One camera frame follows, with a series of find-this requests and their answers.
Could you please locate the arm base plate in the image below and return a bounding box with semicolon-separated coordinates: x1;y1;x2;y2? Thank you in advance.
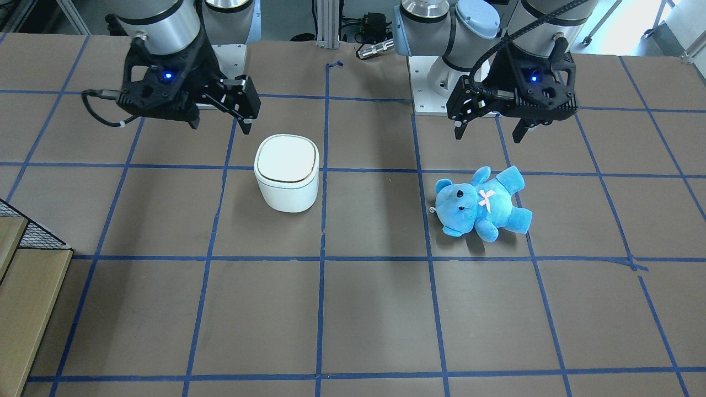
192;44;247;110
408;56;464;116

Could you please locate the white trash can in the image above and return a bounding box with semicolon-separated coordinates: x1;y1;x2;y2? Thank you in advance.
254;134;320;213

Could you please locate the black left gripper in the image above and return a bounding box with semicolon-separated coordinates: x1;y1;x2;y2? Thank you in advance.
446;37;579;144

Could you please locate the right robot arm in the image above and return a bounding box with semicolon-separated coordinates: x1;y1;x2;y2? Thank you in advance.
108;1;261;135

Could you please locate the wire basket with wood box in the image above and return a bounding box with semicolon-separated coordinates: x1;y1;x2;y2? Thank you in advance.
1;200;73;396

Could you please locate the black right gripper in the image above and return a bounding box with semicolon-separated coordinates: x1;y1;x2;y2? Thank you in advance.
116;31;261;135

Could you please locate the aluminium frame post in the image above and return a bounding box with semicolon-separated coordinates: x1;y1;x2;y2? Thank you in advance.
313;1;342;51

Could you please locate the blue teddy bear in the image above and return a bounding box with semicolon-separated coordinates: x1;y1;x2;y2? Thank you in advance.
429;166;533;242

